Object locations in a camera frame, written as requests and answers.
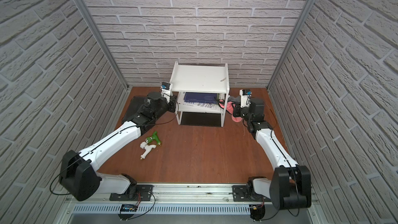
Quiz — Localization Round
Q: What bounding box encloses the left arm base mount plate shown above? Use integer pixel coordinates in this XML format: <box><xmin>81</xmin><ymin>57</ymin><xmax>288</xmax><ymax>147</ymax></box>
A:
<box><xmin>109</xmin><ymin>184</ymin><xmax>153</xmax><ymax>202</ymax></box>

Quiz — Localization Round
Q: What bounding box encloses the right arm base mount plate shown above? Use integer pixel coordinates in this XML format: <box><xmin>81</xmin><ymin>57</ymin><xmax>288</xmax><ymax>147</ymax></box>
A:
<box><xmin>232</xmin><ymin>185</ymin><xmax>262</xmax><ymax>202</ymax></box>

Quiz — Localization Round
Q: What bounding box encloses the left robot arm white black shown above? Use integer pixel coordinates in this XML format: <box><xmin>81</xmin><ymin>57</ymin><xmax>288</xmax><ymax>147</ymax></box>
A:
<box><xmin>53</xmin><ymin>92</ymin><xmax>178</xmax><ymax>201</ymax></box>

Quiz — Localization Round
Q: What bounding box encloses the black plastic tool case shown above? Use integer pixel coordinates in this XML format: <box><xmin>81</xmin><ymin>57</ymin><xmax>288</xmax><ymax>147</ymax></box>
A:
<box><xmin>121</xmin><ymin>96</ymin><xmax>149</xmax><ymax>125</ymax></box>

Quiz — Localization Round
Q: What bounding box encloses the green and white spray nozzle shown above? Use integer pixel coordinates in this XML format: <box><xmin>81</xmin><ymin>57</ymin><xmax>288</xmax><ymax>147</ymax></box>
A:
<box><xmin>140</xmin><ymin>131</ymin><xmax>162</xmax><ymax>160</ymax></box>

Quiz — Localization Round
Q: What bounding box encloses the white small bookshelf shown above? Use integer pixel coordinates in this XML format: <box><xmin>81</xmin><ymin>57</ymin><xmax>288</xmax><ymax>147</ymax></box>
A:
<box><xmin>170</xmin><ymin>62</ymin><xmax>230</xmax><ymax>127</ymax></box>

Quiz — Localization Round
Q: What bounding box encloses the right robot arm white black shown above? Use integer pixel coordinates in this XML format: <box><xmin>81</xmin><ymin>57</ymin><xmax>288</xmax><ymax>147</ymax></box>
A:
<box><xmin>233</xmin><ymin>95</ymin><xmax>312</xmax><ymax>210</ymax></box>

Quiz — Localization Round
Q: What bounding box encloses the aluminium corner post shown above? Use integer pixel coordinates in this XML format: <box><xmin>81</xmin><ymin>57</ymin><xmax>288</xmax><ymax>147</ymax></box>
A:
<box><xmin>266</xmin><ymin>0</ymin><xmax>316</xmax><ymax>91</ymax></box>
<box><xmin>73</xmin><ymin>0</ymin><xmax>129</xmax><ymax>90</ymax></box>

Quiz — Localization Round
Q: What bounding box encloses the small green circuit board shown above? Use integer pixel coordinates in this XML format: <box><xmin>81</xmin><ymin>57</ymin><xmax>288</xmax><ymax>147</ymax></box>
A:
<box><xmin>120</xmin><ymin>204</ymin><xmax>138</xmax><ymax>213</ymax></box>

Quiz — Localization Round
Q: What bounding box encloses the aluminium corner post right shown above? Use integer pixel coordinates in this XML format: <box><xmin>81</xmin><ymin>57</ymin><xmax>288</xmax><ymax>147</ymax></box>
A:
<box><xmin>266</xmin><ymin>0</ymin><xmax>316</xmax><ymax>91</ymax></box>

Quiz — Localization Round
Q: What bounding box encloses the black round connector right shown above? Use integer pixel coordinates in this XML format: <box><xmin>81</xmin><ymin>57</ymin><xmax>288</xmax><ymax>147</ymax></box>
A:
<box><xmin>249</xmin><ymin>205</ymin><xmax>266</xmax><ymax>222</ymax></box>

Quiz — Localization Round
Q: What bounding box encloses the white printed book on shelf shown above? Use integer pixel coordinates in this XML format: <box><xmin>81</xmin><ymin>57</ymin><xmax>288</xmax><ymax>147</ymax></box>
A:
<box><xmin>177</xmin><ymin>92</ymin><xmax>221</xmax><ymax>111</ymax></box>

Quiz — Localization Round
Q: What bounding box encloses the grey and pink cloth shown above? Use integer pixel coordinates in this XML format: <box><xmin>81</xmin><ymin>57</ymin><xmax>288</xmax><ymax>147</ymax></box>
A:
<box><xmin>218</xmin><ymin>96</ymin><xmax>243</xmax><ymax>122</ymax></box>

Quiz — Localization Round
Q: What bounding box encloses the aluminium corner post left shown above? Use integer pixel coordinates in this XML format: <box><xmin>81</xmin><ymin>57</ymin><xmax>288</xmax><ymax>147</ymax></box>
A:
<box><xmin>73</xmin><ymin>0</ymin><xmax>129</xmax><ymax>90</ymax></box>

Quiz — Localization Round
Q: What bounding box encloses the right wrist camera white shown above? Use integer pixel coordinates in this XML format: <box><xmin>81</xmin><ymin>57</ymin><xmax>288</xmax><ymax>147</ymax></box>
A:
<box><xmin>239</xmin><ymin>89</ymin><xmax>252</xmax><ymax>108</ymax></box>

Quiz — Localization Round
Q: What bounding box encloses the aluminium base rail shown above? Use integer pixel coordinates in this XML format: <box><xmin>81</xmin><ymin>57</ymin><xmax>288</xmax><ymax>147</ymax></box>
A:
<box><xmin>62</xmin><ymin>183</ymin><xmax>321</xmax><ymax>216</ymax></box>

